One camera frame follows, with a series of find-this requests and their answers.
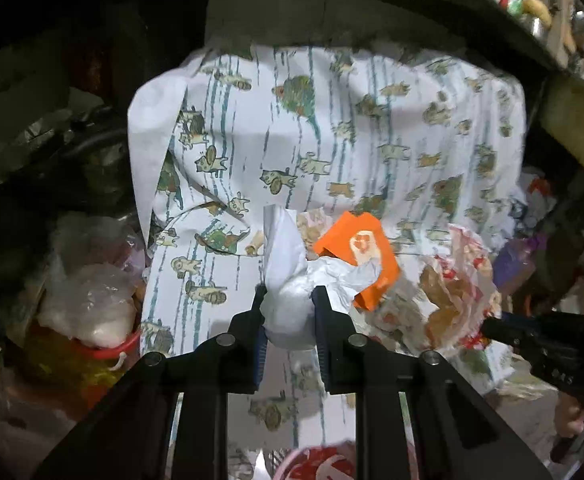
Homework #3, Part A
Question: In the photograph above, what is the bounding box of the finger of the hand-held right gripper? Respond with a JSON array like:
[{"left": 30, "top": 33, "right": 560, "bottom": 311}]
[{"left": 480, "top": 314, "right": 528, "bottom": 348}]

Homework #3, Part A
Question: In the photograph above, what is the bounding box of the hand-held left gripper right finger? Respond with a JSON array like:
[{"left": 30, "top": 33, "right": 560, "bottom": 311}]
[{"left": 311, "top": 286, "right": 553, "bottom": 480}]

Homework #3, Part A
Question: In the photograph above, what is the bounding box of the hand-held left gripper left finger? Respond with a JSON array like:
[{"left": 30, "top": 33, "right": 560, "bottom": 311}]
[{"left": 32, "top": 284, "right": 269, "bottom": 480}]

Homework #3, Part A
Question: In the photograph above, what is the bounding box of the brown red-print food wrapper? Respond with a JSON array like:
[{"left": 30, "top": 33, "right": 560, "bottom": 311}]
[{"left": 372, "top": 224, "right": 503, "bottom": 361}]

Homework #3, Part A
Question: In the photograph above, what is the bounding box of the white paper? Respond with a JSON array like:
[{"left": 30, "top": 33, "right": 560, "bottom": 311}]
[{"left": 262, "top": 204, "right": 367, "bottom": 351}]

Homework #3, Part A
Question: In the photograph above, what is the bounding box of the orange paper piece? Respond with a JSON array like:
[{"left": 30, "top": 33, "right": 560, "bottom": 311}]
[{"left": 313, "top": 211, "right": 399, "bottom": 312}]

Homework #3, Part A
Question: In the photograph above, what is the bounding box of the person's right hand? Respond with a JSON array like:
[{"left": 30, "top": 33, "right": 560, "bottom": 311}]
[{"left": 554, "top": 389, "right": 584, "bottom": 439}]

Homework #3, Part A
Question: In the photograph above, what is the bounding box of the purple package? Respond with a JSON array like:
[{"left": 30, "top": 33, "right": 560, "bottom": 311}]
[{"left": 492, "top": 236, "right": 538, "bottom": 292}]

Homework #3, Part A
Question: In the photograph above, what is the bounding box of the red white plastic bag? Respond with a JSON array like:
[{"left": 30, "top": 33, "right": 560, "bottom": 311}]
[{"left": 276, "top": 441, "right": 360, "bottom": 480}]

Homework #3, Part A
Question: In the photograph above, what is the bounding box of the red plastic basket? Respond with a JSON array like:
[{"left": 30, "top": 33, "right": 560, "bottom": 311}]
[{"left": 74, "top": 329, "right": 143, "bottom": 372}]

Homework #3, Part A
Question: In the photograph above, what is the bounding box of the clear plastic bag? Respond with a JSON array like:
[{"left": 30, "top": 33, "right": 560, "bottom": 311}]
[{"left": 38, "top": 214, "right": 145, "bottom": 350}]

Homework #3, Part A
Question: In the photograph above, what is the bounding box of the cat print white cloth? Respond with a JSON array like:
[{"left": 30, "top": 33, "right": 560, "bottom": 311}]
[{"left": 127, "top": 42, "right": 528, "bottom": 456}]

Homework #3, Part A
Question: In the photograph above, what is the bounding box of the dark shelf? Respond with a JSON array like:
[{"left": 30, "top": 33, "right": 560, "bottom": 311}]
[{"left": 452, "top": 0, "right": 584, "bottom": 81}]

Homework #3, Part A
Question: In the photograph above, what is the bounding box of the grey plastic bag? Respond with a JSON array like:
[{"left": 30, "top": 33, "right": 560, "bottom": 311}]
[{"left": 0, "top": 85, "right": 128, "bottom": 226}]

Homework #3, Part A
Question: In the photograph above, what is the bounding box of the yellow fruit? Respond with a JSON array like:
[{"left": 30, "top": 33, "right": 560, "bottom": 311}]
[{"left": 520, "top": 0, "right": 553, "bottom": 30}]

